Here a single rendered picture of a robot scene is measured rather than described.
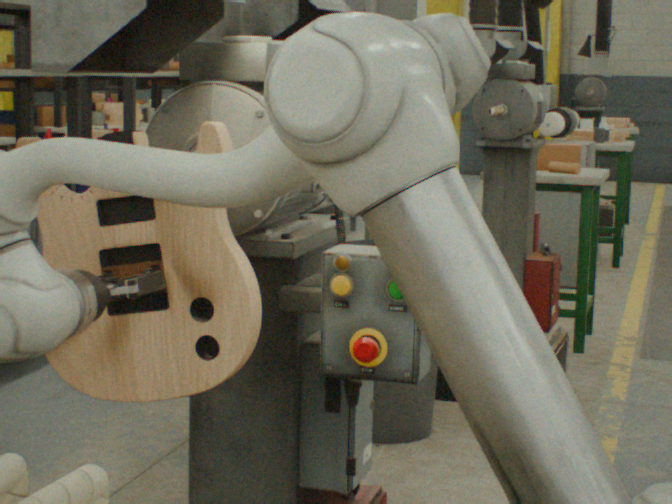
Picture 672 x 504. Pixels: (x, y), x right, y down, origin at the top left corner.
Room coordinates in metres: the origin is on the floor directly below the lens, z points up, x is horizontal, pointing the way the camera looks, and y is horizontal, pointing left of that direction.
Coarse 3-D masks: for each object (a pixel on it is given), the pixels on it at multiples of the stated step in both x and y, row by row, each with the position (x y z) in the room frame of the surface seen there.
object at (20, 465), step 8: (0, 456) 1.08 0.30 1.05; (8, 456) 1.08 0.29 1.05; (16, 456) 1.09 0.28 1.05; (0, 464) 1.06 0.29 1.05; (8, 464) 1.07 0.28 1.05; (16, 464) 1.08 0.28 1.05; (24, 464) 1.08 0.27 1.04; (0, 472) 1.05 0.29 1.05; (8, 472) 1.06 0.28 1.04; (16, 472) 1.07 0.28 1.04; (24, 472) 1.08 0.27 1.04; (0, 480) 1.05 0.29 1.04; (8, 480) 1.06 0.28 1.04; (16, 480) 1.07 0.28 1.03; (0, 488) 1.05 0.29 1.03; (8, 488) 1.06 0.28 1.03
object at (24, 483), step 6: (24, 480) 1.08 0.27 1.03; (18, 486) 1.08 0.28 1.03; (24, 486) 1.08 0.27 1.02; (12, 492) 1.07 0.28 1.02; (18, 492) 1.08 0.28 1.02; (24, 492) 1.08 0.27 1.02; (0, 498) 1.07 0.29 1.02; (6, 498) 1.07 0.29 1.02; (12, 498) 1.07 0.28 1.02; (18, 498) 1.08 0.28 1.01; (24, 498) 1.08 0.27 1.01
